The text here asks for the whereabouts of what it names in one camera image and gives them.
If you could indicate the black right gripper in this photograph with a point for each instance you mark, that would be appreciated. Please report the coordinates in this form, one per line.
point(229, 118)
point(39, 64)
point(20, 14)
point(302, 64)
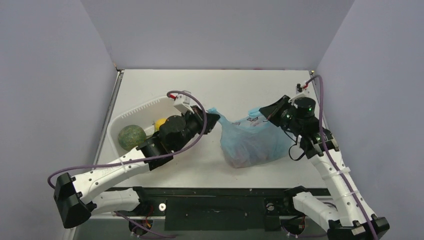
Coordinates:
point(283, 109)

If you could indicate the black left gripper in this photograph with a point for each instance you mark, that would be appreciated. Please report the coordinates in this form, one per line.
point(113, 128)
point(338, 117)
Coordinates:
point(198, 116)

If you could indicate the light blue printed plastic bag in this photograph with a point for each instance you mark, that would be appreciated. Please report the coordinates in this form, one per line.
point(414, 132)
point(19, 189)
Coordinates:
point(252, 140)

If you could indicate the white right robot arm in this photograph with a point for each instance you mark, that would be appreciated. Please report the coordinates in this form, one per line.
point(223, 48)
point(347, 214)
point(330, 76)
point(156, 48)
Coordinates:
point(352, 218)

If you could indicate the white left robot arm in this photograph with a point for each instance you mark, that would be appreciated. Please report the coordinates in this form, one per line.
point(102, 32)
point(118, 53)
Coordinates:
point(78, 197)

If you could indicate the yellow fake lemon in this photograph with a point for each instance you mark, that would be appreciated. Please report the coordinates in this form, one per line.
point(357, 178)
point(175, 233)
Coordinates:
point(159, 123)

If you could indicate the green fake melon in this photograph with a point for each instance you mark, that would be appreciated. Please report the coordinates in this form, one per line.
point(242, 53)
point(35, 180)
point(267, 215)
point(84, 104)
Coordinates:
point(131, 136)

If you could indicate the white plastic basket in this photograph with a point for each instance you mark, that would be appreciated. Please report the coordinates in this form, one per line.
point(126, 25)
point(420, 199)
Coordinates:
point(143, 115)

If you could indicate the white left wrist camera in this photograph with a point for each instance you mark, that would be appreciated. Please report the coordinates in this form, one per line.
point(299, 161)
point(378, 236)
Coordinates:
point(182, 103)

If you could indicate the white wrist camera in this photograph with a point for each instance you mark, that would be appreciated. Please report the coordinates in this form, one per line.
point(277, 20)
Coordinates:
point(303, 89)
point(182, 103)

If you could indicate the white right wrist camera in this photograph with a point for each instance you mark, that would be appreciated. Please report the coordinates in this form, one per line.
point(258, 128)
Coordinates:
point(303, 89)

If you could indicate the aluminium table edge rail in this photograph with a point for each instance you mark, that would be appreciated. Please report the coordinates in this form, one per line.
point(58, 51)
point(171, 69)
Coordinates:
point(323, 109)

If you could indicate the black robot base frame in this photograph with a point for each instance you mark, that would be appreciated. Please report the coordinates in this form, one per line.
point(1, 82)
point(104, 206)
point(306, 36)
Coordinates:
point(214, 209)

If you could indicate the left aluminium table rail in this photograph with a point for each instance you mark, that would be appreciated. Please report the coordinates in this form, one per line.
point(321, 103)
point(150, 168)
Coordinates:
point(104, 152)

